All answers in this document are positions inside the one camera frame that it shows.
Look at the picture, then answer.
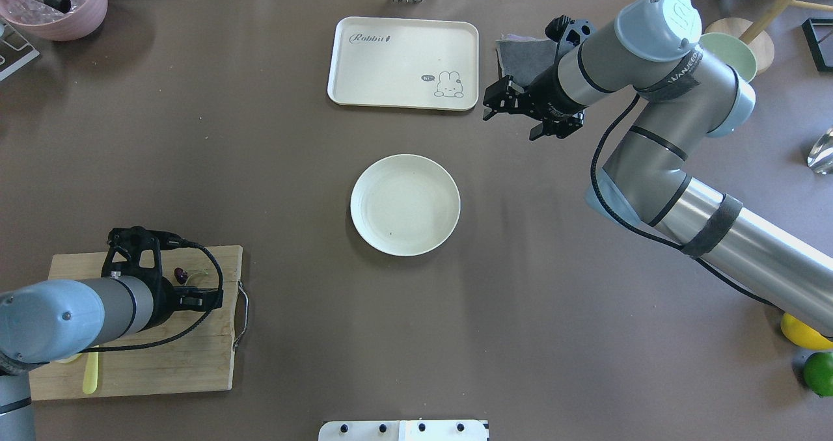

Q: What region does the grey folded cloth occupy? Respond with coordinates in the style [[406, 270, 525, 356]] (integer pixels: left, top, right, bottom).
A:
[[496, 39, 557, 90]]

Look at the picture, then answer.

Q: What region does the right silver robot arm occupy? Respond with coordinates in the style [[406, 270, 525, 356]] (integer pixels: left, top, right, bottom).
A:
[[483, 0, 832, 338]]

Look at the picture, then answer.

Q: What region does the cream round plate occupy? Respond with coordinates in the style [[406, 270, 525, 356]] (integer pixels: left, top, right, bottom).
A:
[[350, 154, 461, 257]]

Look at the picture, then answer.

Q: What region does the wooden cutting board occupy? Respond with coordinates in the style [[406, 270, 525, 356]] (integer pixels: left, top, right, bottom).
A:
[[30, 245, 243, 401]]

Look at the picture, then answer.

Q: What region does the white wire cup rack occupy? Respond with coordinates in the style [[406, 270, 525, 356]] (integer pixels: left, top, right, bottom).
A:
[[0, 18, 40, 81]]

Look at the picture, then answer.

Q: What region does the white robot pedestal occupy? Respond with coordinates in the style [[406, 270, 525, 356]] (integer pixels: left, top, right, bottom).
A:
[[318, 418, 490, 440]]

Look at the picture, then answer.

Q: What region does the cream rabbit tray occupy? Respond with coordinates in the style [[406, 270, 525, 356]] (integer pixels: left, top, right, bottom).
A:
[[327, 16, 479, 111]]

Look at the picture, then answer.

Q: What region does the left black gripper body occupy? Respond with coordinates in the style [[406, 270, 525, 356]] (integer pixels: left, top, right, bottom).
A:
[[102, 226, 187, 328]]

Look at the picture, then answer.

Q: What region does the wooden glass stand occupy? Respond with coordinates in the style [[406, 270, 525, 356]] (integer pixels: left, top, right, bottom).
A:
[[705, 0, 831, 76]]

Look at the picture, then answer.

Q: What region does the green lime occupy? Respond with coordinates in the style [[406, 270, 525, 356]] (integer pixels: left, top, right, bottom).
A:
[[802, 352, 832, 397]]

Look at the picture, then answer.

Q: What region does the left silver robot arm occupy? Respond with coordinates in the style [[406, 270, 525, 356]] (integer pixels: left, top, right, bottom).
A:
[[1, 226, 224, 440]]

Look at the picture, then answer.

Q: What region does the mint green bowl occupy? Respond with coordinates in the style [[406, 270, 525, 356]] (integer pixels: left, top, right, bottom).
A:
[[699, 33, 758, 82]]

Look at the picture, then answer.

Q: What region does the steel ice scoop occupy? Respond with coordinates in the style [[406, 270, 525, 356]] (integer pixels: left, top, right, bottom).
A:
[[806, 126, 832, 175]]

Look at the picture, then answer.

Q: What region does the dark red cherry pair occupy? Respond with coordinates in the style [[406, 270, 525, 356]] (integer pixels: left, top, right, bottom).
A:
[[173, 268, 208, 285]]

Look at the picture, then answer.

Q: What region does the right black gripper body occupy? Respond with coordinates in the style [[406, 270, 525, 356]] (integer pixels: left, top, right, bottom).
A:
[[519, 16, 595, 123]]

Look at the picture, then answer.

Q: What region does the yellow plastic knife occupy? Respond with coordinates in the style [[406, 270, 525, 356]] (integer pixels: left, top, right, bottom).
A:
[[81, 352, 99, 395]]

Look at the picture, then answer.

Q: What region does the yellow lemon outer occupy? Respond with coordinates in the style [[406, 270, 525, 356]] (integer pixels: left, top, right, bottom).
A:
[[780, 313, 832, 351]]

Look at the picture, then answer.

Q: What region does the pink ribbed bowl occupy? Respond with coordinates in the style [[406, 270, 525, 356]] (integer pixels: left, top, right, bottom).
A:
[[1, 0, 108, 41]]

